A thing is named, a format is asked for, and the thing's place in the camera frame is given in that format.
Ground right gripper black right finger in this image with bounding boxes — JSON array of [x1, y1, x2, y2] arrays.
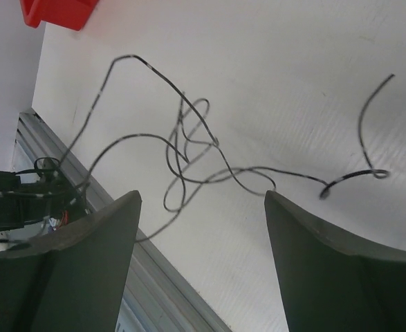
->
[[264, 191, 406, 331]]

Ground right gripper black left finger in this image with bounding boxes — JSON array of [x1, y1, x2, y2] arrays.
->
[[0, 191, 142, 331]]

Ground red yellow black wires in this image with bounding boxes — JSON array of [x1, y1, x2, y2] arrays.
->
[[33, 55, 396, 243]]

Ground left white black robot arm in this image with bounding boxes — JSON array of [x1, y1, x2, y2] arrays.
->
[[0, 157, 90, 252]]

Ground red plastic tray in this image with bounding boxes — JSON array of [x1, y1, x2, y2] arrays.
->
[[19, 0, 99, 31]]

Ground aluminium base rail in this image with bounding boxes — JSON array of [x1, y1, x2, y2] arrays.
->
[[12, 109, 233, 332]]

